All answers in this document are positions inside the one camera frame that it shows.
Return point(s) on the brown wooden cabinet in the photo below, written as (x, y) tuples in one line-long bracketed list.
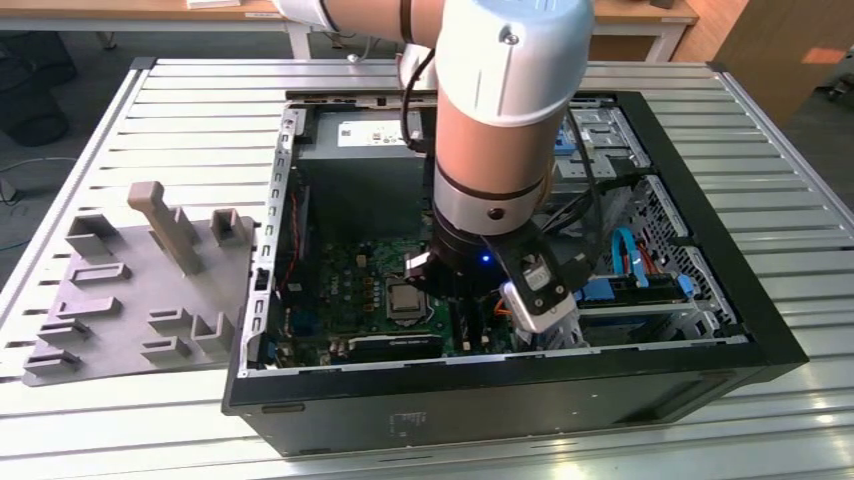
[(781, 50)]

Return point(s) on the black graphics card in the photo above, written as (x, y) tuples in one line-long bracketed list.
[(394, 347)]

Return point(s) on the silver disk bay bracket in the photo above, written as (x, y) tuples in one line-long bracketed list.
[(634, 325)]

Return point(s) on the blue empty disk carrier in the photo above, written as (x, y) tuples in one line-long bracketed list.
[(566, 145)]

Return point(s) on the wooden desk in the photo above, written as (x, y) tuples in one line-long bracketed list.
[(200, 12)]

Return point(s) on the green motherboard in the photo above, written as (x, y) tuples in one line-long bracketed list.
[(347, 305)]

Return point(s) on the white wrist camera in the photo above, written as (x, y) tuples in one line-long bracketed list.
[(536, 312)]

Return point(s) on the black camera bracket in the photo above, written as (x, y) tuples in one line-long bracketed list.
[(514, 260)]

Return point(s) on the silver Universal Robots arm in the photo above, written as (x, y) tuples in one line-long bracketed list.
[(494, 125)]

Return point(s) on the grey power supply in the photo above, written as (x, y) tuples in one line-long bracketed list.
[(360, 200)]

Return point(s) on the black PC case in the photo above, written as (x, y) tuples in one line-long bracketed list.
[(467, 405)]

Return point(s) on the silver CPU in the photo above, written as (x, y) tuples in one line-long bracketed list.
[(407, 301)]

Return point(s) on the hard disk in blue carrier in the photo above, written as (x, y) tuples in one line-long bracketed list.
[(641, 292)]

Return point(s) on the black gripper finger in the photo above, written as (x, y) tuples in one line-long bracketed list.
[(418, 272)]

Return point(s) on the grey parts rack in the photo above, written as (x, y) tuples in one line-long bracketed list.
[(153, 280)]

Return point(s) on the black bin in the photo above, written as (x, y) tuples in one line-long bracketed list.
[(33, 110)]

